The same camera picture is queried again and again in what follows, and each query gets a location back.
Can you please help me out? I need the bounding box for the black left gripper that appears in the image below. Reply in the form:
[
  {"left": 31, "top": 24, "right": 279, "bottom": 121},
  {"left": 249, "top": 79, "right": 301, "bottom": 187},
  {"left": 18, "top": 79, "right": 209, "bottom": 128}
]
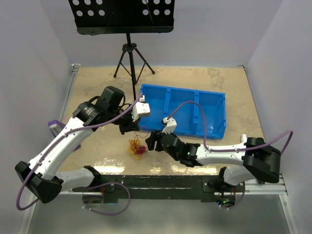
[{"left": 108, "top": 104, "right": 142, "bottom": 135}]

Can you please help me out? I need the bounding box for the yellow cable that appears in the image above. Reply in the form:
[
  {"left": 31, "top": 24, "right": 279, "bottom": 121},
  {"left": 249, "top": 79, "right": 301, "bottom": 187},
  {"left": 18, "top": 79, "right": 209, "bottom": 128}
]
[{"left": 125, "top": 138, "right": 142, "bottom": 156}]

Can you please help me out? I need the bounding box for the blue three-compartment plastic bin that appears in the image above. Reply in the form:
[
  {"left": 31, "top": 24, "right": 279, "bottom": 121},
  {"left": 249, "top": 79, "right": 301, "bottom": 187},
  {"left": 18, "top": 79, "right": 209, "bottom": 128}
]
[{"left": 139, "top": 84, "right": 227, "bottom": 139}]

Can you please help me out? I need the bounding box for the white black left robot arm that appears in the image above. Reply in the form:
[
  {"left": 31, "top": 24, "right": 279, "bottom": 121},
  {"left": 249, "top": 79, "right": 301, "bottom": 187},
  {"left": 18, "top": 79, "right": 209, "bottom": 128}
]
[{"left": 15, "top": 86, "right": 150, "bottom": 203}]

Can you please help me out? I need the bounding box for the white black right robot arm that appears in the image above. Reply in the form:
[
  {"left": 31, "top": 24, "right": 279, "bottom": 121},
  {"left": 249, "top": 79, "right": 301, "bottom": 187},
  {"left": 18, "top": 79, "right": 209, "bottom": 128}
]
[{"left": 145, "top": 131, "right": 281, "bottom": 192}]

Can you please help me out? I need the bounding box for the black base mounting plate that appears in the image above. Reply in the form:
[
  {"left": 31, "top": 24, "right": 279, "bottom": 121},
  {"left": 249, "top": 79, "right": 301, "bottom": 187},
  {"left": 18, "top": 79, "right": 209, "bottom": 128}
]
[{"left": 82, "top": 174, "right": 246, "bottom": 204}]

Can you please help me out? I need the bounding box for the purple box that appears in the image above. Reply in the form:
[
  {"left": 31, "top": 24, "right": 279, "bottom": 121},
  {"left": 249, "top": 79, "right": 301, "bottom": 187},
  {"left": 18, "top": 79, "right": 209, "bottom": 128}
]
[{"left": 48, "top": 120, "right": 66, "bottom": 138}]

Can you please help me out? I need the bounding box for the white microphone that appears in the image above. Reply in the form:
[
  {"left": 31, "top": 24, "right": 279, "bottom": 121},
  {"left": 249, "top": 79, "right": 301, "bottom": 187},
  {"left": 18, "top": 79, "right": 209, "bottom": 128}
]
[{"left": 241, "top": 134, "right": 247, "bottom": 144}]

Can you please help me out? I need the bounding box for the black music stand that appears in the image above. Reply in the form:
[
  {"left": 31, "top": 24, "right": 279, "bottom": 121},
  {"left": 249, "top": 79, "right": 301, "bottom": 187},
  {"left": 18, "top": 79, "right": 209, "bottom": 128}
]
[{"left": 69, "top": 0, "right": 175, "bottom": 88}]

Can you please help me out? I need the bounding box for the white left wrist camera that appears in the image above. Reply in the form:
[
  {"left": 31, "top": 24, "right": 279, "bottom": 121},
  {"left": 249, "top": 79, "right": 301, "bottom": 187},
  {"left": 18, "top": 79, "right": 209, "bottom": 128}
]
[{"left": 131, "top": 95, "right": 151, "bottom": 122}]

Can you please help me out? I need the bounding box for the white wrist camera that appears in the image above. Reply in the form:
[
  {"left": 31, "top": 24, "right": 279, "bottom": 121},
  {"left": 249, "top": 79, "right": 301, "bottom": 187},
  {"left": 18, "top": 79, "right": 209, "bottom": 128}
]
[
  {"left": 162, "top": 117, "right": 177, "bottom": 134},
  {"left": 131, "top": 95, "right": 151, "bottom": 122}
]

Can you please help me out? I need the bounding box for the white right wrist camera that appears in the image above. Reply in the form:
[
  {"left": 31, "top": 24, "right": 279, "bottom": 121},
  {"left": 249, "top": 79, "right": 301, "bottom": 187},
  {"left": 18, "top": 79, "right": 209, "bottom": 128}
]
[{"left": 162, "top": 117, "right": 177, "bottom": 134}]

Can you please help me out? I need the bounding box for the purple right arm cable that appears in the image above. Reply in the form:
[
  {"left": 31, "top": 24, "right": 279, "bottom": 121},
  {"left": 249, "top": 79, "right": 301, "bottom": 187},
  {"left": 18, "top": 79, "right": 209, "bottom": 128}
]
[{"left": 165, "top": 100, "right": 293, "bottom": 155}]

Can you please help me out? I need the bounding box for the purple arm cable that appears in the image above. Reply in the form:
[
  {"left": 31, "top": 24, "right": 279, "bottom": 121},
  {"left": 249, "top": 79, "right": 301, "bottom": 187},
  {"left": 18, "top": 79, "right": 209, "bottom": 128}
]
[
  {"left": 16, "top": 92, "right": 144, "bottom": 211},
  {"left": 165, "top": 100, "right": 293, "bottom": 155}
]

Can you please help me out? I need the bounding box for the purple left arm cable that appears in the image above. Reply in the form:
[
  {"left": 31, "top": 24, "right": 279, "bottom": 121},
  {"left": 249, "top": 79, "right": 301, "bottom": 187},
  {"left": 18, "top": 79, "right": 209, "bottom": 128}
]
[{"left": 16, "top": 92, "right": 144, "bottom": 211}]

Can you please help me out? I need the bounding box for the aluminium frame rail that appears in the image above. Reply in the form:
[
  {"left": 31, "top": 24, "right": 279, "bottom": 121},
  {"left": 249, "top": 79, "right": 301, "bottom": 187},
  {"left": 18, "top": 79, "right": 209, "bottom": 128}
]
[{"left": 30, "top": 174, "right": 289, "bottom": 195}]

